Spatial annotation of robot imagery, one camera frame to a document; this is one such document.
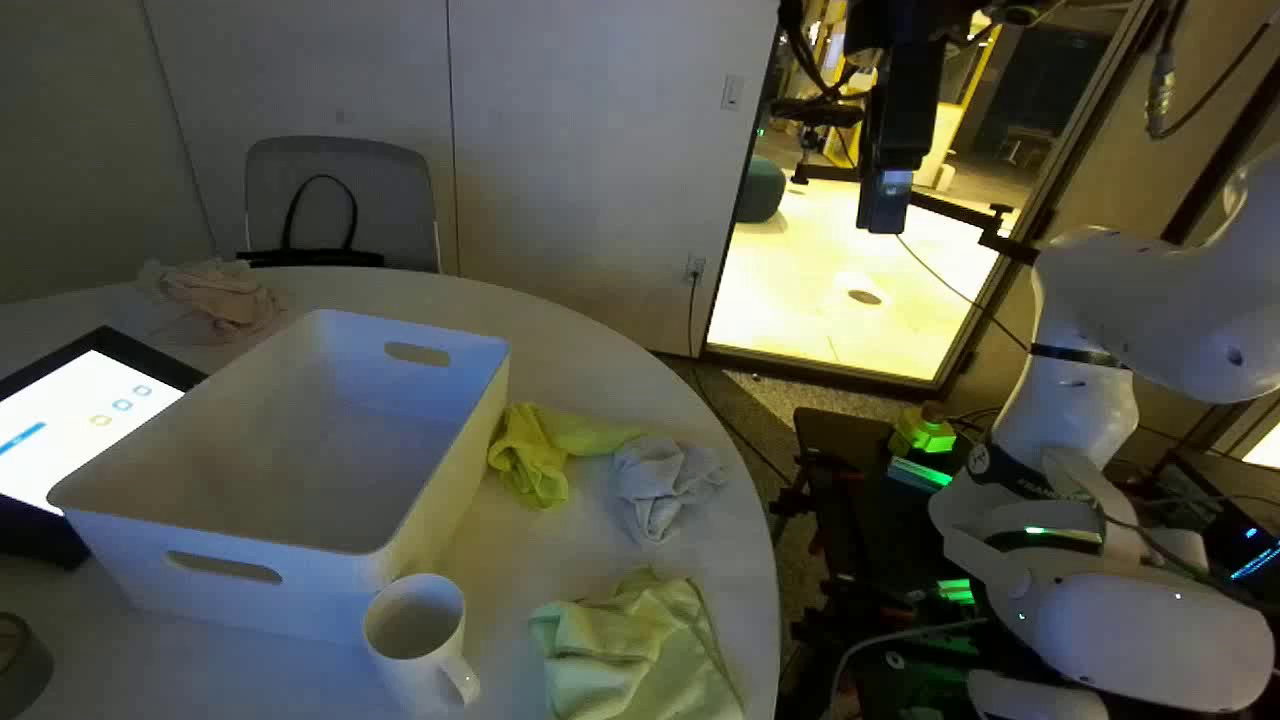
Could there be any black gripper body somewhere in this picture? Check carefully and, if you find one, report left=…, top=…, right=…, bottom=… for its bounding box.
left=864, top=49, right=948, bottom=176

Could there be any yellow cloth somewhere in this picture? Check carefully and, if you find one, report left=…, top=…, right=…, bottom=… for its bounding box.
left=486, top=395, right=646, bottom=512

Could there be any teal round object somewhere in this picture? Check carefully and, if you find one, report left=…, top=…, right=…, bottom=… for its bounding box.
left=738, top=158, right=792, bottom=228

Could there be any white plastic storage box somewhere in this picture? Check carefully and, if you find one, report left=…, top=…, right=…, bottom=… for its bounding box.
left=49, top=310, right=518, bottom=647

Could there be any white terry cloth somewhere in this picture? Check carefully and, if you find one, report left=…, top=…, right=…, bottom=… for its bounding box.
left=608, top=441, right=734, bottom=547

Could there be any black device with blue display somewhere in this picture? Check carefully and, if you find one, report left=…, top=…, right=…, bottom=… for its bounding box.
left=1196, top=512, right=1280, bottom=591

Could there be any grey office chair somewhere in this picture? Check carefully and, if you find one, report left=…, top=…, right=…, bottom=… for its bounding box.
left=240, top=131, right=445, bottom=277

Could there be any light green cloth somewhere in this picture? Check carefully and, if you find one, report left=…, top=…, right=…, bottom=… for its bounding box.
left=530, top=568, right=748, bottom=720

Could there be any white ceramic mug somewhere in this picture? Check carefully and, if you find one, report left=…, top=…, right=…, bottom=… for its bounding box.
left=359, top=574, right=486, bottom=718

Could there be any pink crumpled cloth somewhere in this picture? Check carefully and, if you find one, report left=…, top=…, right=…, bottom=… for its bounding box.
left=137, top=258, right=290, bottom=337

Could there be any black tablet with lit screen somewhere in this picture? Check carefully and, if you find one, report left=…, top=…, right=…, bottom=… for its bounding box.
left=0, top=326, right=207, bottom=574

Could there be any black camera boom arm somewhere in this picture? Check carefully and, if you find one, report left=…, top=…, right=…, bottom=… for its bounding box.
left=792, top=158, right=1044, bottom=267

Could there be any black stereo camera bar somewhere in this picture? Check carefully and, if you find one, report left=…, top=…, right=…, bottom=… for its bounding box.
left=765, top=92, right=874, bottom=131

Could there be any black bag handle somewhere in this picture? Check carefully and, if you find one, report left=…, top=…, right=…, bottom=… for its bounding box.
left=238, top=173, right=389, bottom=271

